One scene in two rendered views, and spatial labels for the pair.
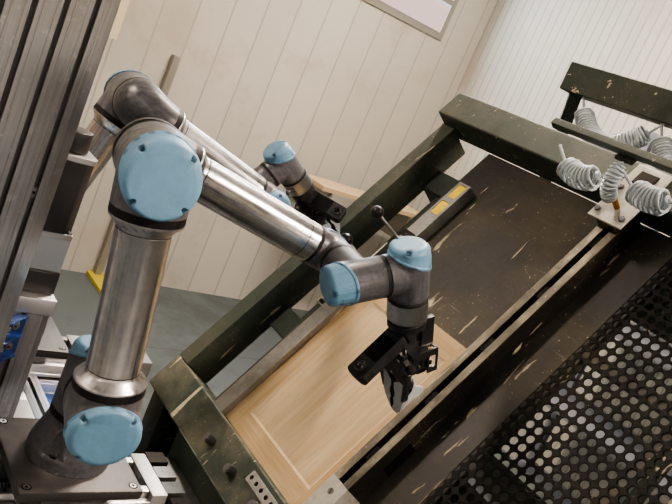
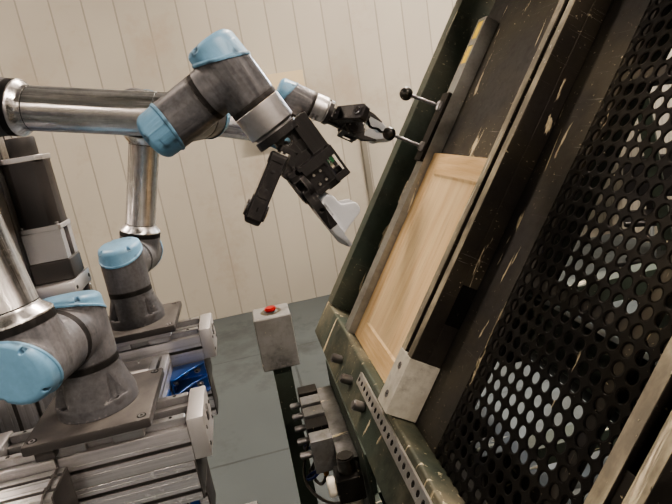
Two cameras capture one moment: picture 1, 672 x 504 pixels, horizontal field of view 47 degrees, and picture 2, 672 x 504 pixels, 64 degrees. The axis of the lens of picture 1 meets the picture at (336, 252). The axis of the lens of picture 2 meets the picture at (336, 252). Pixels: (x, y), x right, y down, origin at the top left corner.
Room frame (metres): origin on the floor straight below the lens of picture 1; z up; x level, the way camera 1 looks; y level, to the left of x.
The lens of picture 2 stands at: (0.68, -0.64, 1.51)
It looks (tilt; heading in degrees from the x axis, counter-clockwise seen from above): 14 degrees down; 31
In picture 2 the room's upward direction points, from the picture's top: 9 degrees counter-clockwise
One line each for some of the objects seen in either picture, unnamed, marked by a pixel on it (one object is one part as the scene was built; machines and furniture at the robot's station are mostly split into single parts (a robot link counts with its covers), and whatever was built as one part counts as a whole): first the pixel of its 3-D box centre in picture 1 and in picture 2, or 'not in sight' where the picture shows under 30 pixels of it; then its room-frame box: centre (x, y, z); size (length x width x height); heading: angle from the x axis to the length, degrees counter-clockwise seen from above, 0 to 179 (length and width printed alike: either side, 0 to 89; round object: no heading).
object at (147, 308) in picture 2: not in sight; (134, 303); (1.63, 0.62, 1.09); 0.15 x 0.15 x 0.10
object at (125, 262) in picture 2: not in sight; (124, 264); (1.64, 0.62, 1.20); 0.13 x 0.12 x 0.14; 31
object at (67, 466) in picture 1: (76, 430); (92, 380); (1.25, 0.30, 1.09); 0.15 x 0.15 x 0.10
